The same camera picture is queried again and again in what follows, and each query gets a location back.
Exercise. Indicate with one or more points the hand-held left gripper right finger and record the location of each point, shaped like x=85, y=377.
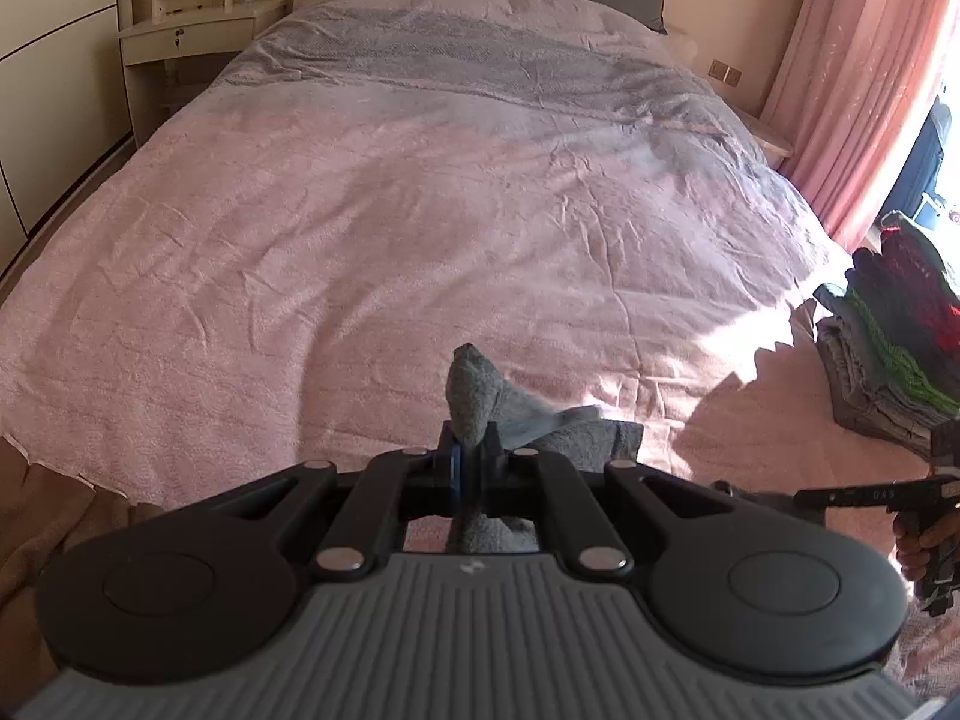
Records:
x=501, y=472

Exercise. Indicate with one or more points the white wardrobe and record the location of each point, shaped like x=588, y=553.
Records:
x=45, y=75

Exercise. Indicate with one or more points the person's right hand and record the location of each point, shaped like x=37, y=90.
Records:
x=911, y=559

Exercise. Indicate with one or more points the pink curtain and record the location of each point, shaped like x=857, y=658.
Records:
x=847, y=82

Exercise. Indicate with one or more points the grey t-shirt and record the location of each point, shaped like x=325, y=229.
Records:
x=472, y=390

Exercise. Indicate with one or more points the taupe folded garment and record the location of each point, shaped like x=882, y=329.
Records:
x=862, y=397

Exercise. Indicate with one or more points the blue-grey folded garment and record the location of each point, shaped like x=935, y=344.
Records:
x=836, y=300

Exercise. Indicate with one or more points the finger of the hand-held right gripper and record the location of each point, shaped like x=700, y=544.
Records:
x=757, y=495

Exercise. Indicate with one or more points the green knit sweater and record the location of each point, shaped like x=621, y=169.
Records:
x=904, y=364

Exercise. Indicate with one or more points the cream dressing table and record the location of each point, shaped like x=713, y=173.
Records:
x=191, y=26

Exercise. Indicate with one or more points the tan bed skirt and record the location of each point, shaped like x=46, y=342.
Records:
x=52, y=510

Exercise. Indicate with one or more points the dark blue suitcase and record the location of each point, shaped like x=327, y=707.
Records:
x=926, y=157

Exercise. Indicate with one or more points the white nightstand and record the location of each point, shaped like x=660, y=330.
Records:
x=769, y=136

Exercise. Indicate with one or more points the wall switch plate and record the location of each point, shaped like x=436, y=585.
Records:
x=725, y=73

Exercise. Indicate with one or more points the bed with pink bedspread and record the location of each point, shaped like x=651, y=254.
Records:
x=390, y=225

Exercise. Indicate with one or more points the red and black knit garment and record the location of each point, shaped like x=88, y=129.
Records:
x=919, y=270

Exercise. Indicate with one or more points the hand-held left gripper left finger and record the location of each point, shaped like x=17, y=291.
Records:
x=454, y=476

